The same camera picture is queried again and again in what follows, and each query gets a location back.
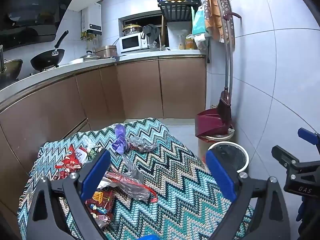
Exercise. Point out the teal plastic bag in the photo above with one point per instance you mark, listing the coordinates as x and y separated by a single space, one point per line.
199 22

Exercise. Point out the lidded steel pot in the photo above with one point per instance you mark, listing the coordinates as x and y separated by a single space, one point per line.
132 30

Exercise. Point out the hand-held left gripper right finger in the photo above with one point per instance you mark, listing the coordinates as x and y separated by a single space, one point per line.
221 175

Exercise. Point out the grey bin liner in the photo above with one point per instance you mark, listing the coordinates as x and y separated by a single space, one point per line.
232 156

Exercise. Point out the long clear plastic bag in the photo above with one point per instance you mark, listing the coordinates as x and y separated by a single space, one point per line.
131 167

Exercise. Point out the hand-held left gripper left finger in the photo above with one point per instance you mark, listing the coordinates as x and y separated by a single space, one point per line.
96 173

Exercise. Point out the maroon dustpan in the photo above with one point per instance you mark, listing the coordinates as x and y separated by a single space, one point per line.
215 140
208 123

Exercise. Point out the red figured snack packet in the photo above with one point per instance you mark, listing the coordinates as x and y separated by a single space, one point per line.
100 205

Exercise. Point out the orange jar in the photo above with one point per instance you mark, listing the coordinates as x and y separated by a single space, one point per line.
190 43

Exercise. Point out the red snack wrapper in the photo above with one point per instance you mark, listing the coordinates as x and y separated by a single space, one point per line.
67 161

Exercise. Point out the white red snack packet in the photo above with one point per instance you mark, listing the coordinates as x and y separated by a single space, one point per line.
81 153

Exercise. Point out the clear spray bottle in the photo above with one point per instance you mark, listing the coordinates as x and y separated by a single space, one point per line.
182 41

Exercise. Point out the zigzag knitted blanket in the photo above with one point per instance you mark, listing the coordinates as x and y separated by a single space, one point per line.
175 180

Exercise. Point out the dark grey cloth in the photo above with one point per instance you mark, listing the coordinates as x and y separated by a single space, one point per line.
152 31

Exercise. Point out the white water heater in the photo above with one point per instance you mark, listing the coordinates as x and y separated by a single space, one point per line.
91 17

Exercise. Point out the rose rice cooker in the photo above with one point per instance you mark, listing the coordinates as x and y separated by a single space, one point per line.
106 51

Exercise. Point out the green wrapper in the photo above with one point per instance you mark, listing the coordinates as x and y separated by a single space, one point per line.
94 153

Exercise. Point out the white microwave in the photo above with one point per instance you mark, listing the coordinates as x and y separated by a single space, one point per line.
131 43

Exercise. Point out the black storage rack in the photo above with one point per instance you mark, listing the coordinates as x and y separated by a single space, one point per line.
176 11

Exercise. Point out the white plastic bag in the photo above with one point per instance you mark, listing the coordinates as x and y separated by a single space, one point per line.
201 41

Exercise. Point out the maroon broom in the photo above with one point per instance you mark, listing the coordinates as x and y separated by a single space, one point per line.
225 105

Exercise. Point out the brass pipe valves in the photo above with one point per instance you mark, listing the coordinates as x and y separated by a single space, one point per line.
87 35

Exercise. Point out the white plastic wrapper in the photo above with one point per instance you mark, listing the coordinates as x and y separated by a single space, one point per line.
87 142

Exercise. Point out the purple plastic bag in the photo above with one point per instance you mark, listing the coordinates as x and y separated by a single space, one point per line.
120 140

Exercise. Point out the clear red striped plastic bag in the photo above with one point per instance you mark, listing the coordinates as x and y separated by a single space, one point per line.
130 185

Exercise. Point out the glass pot lid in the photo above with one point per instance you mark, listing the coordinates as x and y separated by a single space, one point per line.
90 56

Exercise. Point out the black wok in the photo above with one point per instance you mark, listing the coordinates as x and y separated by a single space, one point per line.
47 57

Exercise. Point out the black range hood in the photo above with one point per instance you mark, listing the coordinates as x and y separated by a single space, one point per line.
30 12

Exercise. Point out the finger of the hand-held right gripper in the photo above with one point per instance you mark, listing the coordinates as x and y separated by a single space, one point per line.
308 135
285 156

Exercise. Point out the brown patterned apron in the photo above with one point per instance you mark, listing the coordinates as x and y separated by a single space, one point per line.
212 22

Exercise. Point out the white trash bin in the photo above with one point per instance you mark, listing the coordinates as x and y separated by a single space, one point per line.
244 158

